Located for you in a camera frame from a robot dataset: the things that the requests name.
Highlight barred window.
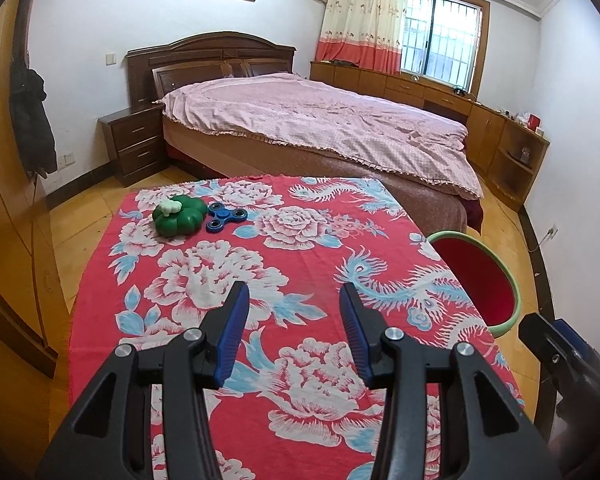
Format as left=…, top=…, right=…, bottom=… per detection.
left=400, top=0, right=491, bottom=96

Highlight pink checked blanket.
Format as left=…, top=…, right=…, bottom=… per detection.
left=161, top=72, right=485, bottom=198

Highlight black jacket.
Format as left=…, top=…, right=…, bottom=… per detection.
left=9, top=60, right=58, bottom=180

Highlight dark wooden headboard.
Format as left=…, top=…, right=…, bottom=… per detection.
left=125, top=31, right=297, bottom=111

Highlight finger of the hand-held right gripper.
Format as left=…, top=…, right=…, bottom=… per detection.
left=519, top=312, right=581, bottom=391
left=552, top=319, right=600, bottom=378

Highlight dark wooden nightstand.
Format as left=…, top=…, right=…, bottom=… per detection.
left=98, top=105, right=170, bottom=188

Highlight red floral tablecloth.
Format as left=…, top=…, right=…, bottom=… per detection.
left=67, top=175, right=526, bottom=480

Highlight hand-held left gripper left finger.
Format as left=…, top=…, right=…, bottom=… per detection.
left=37, top=282, right=251, bottom=480

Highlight thin black cable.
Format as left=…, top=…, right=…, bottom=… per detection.
left=29, top=175, right=40, bottom=266

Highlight green pumpkin toy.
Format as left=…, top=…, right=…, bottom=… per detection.
left=152, top=195, right=208, bottom=237

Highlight wall socket with cable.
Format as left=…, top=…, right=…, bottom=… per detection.
left=527, top=225, right=560, bottom=256

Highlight blue fidget spinner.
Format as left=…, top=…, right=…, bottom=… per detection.
left=205, top=202, right=249, bottom=233

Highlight cream and red curtain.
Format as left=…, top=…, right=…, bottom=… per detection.
left=314, top=0, right=410, bottom=76

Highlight wooden wardrobe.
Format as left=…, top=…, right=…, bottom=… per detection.
left=0, top=0, right=61, bottom=376

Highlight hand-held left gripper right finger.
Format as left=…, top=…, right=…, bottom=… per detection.
left=340, top=282, right=563, bottom=480

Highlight long wooden cabinet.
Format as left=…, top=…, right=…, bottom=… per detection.
left=310, top=60, right=506, bottom=171

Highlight red bin with green rim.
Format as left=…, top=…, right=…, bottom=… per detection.
left=426, top=230, right=522, bottom=338

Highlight wooden corner shelf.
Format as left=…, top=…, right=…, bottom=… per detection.
left=490, top=119, right=551, bottom=212

